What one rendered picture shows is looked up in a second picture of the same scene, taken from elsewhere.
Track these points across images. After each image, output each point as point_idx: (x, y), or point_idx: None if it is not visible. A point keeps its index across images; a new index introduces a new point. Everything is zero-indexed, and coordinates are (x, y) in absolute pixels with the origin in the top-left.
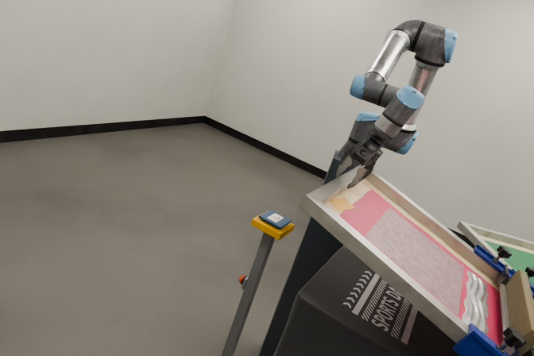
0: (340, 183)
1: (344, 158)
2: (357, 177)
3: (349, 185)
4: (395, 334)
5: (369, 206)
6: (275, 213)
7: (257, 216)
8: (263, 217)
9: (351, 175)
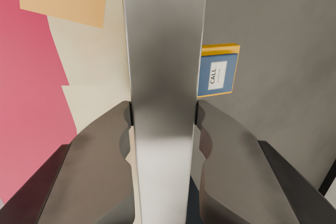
0: None
1: (287, 181)
2: (97, 143)
3: (126, 100)
4: None
5: (28, 134)
6: (222, 87)
7: (237, 58)
8: (231, 56)
9: (164, 193)
